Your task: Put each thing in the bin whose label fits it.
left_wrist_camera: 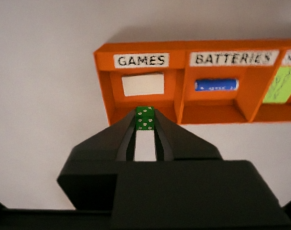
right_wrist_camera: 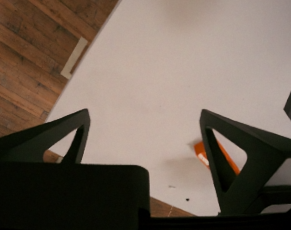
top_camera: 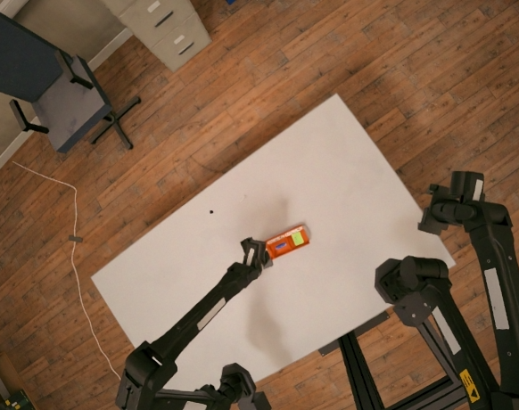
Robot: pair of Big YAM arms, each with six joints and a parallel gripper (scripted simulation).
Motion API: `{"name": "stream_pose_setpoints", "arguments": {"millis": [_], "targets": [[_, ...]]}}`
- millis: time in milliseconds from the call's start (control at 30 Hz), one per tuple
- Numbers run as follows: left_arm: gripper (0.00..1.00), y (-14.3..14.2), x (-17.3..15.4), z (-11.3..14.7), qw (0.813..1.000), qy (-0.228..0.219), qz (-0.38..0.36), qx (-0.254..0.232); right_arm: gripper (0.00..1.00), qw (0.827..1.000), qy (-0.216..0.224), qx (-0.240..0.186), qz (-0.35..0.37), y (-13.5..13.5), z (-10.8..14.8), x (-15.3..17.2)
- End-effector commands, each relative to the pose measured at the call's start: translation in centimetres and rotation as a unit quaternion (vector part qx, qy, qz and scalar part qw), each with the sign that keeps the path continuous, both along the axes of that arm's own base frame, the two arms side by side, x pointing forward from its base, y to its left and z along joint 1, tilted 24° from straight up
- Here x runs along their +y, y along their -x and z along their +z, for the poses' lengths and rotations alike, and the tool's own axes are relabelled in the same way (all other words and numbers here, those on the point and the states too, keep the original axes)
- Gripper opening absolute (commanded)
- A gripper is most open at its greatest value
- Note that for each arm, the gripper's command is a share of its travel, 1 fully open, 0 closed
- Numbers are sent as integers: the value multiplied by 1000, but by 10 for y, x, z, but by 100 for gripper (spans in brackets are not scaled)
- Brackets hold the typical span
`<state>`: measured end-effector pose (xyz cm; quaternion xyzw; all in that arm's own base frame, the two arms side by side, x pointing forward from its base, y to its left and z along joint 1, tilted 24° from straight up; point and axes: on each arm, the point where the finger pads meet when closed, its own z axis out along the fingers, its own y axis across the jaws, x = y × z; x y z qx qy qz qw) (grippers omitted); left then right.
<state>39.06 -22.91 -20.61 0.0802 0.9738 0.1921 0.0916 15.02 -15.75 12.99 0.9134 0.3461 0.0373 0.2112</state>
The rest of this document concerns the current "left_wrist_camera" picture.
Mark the green die with white pips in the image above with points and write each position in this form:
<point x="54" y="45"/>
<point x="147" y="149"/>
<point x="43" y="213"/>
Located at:
<point x="144" y="118"/>

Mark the orange three-compartment bin rack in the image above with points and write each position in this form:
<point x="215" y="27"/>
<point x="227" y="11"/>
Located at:
<point x="202" y="58"/>

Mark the lime green sticky note pad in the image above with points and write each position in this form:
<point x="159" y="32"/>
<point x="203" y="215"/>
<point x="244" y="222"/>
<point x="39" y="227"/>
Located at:
<point x="280" y="86"/>

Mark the blue aa battery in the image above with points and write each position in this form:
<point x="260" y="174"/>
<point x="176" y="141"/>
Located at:
<point x="216" y="83"/>

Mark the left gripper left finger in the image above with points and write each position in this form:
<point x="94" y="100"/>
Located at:
<point x="110" y="143"/>

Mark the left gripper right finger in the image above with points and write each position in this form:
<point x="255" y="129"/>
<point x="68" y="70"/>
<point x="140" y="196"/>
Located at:
<point x="179" y="143"/>

